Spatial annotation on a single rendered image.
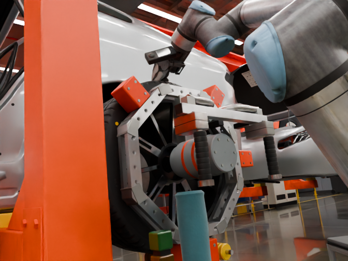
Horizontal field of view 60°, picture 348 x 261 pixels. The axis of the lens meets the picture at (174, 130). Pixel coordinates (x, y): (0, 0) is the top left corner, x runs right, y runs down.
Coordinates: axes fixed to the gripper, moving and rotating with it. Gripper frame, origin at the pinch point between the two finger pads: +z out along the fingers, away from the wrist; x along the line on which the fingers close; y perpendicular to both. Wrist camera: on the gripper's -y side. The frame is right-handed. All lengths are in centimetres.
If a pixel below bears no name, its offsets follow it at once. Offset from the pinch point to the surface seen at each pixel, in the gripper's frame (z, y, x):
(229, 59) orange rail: 127, 396, 259
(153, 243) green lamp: -6, -36, -63
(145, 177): 53, 19, -14
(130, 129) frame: -3.7, -24.9, -28.0
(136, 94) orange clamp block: -8.9, -20.7, -17.8
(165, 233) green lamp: -9, -34, -63
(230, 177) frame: 9, 24, -44
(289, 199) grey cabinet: 413, 779, 42
